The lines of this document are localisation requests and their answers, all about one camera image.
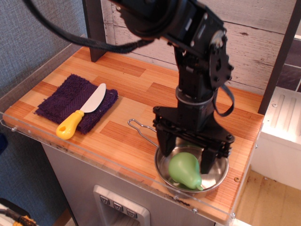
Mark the purple folded cloth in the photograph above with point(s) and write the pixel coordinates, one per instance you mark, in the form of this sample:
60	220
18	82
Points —
69	97

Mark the yellow handled toy knife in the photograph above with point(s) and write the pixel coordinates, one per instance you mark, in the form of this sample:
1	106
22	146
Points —
68	127

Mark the orange object at corner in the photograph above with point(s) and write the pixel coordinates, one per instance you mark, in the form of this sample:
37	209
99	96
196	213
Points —
18	219

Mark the green plastic toy pear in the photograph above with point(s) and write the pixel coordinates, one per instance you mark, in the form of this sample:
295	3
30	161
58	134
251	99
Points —
184	169

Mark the stainless steel pan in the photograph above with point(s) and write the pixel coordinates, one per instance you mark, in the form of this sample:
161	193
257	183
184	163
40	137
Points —
210	180

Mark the white toy sink unit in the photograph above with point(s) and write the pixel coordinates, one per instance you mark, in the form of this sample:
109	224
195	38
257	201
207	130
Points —
278	149

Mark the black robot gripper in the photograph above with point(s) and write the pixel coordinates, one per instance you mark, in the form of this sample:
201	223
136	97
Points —
195	124

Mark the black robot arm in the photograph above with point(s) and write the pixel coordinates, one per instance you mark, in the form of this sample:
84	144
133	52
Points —
199	40

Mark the clear acrylic guard rail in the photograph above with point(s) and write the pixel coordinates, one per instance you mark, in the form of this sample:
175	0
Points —
118	150

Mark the dark right frame post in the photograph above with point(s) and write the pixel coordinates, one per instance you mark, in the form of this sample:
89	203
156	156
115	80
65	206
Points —
282	55

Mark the grey toy fridge cabinet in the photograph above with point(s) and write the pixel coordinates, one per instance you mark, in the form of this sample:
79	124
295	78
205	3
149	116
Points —
98	198

